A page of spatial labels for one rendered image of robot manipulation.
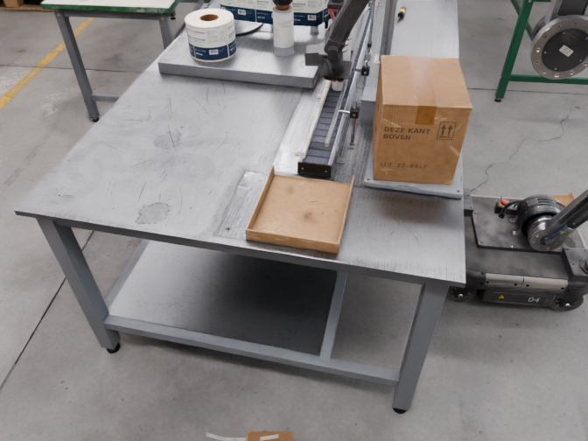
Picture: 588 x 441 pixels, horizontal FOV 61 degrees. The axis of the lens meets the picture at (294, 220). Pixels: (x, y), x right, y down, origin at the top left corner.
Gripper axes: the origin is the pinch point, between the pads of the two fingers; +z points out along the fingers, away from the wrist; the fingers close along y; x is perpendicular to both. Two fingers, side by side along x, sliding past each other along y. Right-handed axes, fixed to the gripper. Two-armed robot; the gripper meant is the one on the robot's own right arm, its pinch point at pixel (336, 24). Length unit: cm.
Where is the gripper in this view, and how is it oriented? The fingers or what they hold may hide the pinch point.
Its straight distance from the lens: 216.3
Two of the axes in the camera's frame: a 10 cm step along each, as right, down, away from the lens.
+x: 9.8, 1.3, -1.6
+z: 0.1, 7.3, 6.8
